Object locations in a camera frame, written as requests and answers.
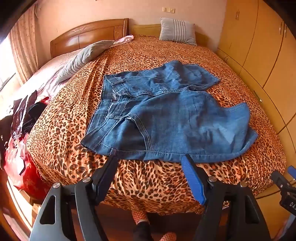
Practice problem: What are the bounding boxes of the leopard print blanket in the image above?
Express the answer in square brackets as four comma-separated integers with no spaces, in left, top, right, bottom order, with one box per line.
[26,35,287,215]

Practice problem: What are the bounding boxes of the black clothes pile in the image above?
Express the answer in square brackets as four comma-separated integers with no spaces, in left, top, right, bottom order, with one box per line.
[11,90,48,135]

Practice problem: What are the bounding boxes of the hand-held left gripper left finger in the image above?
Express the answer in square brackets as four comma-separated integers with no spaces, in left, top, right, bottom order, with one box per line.
[29,155,119,241]

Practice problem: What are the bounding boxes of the red dotted slipper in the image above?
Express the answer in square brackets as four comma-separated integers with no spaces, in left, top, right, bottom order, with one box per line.
[159,232,178,241]
[132,210,148,224]

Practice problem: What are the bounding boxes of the pink patterned curtain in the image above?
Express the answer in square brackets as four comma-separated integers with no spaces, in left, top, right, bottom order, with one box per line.
[8,5,40,84]

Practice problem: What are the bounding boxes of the person's feet in socks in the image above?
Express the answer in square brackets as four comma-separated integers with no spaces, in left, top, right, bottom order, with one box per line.
[134,220,154,241]

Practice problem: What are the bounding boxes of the red cloth pile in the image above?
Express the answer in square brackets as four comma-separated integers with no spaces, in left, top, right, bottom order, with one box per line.
[3,97,51,200]

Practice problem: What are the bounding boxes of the blue denim pants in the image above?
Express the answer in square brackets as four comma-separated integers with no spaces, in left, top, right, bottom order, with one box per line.
[80,60,258,163]

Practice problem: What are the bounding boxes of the plain grey pillow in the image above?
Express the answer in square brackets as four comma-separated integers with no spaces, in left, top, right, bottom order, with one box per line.
[55,40,121,83]

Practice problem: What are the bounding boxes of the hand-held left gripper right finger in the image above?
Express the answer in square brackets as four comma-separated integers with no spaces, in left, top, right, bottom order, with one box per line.
[181,153,272,241]

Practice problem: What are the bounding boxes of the wooden wardrobe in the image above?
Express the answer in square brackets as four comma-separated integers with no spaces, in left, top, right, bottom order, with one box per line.
[216,0,296,237]

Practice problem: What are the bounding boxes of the pink cloth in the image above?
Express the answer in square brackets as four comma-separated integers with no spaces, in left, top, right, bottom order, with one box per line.
[111,35,134,48]

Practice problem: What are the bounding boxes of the carved wooden headboard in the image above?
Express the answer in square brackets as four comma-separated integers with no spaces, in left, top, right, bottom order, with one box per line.
[50,18,129,58]

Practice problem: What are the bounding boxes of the grey striped pillow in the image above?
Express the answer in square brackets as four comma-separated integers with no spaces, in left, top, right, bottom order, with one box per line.
[159,17,197,46]

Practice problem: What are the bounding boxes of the window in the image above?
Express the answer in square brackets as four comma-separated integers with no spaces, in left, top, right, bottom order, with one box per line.
[0,39,21,93]

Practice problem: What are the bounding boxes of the pink floral bedsheet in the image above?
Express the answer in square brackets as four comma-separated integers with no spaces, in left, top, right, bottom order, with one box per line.
[30,50,86,105]

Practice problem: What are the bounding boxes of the plain wooden headboard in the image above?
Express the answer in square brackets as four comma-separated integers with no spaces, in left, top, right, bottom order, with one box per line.
[129,24,208,47]

